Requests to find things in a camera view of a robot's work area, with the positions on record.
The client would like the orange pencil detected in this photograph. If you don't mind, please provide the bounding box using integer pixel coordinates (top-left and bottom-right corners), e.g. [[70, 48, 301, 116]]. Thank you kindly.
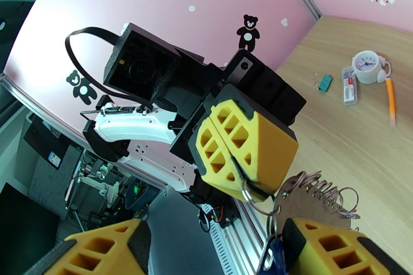
[[385, 78, 398, 127]]

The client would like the grey machine cabinet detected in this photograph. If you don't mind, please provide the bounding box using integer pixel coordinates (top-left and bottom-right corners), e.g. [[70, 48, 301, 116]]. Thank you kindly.
[[22, 112, 85, 202]]

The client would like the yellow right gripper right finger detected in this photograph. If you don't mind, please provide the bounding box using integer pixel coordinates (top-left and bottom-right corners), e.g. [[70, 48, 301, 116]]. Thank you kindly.
[[280, 217, 413, 275]]

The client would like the teal binder clip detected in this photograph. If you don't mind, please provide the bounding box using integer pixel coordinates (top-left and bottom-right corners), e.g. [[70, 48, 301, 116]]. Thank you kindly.
[[313, 72, 333, 92]]

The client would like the clear pencil lead case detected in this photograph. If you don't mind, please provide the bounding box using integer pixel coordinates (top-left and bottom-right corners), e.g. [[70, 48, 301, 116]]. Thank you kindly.
[[341, 65, 359, 105]]

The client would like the white alarm clock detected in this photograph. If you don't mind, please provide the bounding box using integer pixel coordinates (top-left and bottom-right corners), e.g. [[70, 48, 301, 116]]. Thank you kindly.
[[351, 50, 393, 85]]

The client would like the black flat panel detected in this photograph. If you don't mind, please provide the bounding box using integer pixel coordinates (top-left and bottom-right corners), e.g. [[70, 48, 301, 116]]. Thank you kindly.
[[0, 184, 62, 275]]

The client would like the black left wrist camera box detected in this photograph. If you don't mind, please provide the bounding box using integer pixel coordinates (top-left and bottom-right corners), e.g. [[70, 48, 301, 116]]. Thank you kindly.
[[102, 22, 183, 105]]

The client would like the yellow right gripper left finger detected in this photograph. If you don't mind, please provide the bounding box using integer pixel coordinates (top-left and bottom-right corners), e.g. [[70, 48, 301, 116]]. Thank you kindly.
[[43, 218, 153, 275]]

